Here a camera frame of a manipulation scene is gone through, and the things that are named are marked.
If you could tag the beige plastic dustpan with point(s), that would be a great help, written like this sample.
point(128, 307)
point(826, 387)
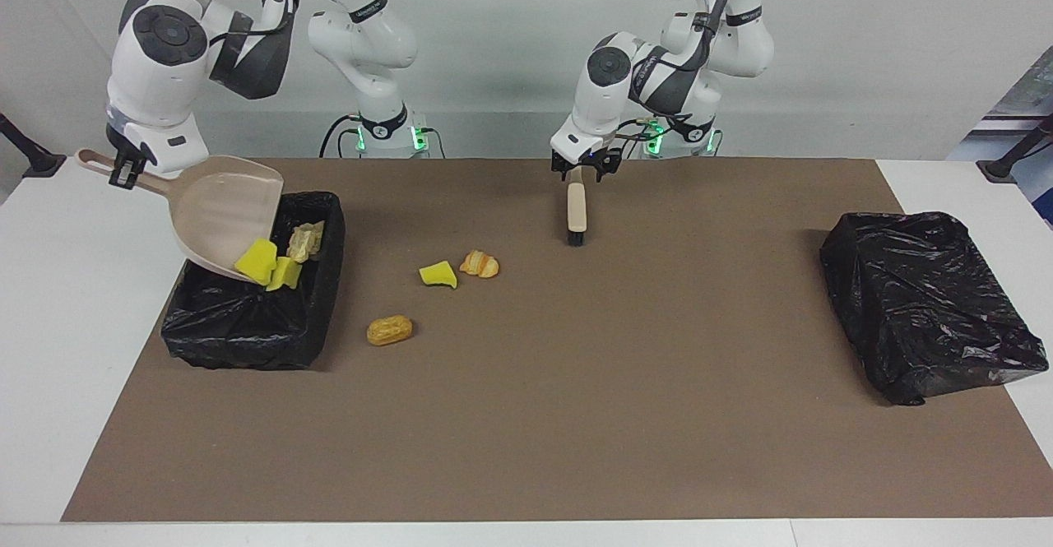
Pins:
point(222, 210)

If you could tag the oval brown bread roll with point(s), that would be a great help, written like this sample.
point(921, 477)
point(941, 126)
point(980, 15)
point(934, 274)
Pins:
point(389, 331)

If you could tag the black clamp stand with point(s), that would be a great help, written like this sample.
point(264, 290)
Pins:
point(999, 170)
point(37, 162)

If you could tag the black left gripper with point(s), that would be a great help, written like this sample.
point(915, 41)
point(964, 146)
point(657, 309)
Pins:
point(586, 163)

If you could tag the small croissant piece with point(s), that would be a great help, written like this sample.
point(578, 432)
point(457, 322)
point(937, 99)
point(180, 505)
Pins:
point(480, 264)
point(314, 231)
point(299, 247)

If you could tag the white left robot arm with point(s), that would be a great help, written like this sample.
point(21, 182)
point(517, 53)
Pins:
point(605, 95)

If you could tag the black bag lined bin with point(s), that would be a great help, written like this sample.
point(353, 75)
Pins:
point(921, 300)
point(247, 325)

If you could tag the beige brush black bristles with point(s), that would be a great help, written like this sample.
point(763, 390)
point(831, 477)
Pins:
point(577, 210)

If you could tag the brown table mat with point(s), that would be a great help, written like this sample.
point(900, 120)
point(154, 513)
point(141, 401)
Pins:
point(494, 465)

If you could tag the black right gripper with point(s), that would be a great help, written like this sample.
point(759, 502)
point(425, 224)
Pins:
point(130, 154)

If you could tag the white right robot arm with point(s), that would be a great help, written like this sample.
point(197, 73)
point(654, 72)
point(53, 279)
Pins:
point(156, 78)

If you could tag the blue grey background equipment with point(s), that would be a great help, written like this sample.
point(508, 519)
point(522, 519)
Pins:
point(1032, 99)

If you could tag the yellow sponge piece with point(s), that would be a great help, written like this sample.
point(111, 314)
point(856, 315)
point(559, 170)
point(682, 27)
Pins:
point(257, 261)
point(286, 274)
point(438, 274)

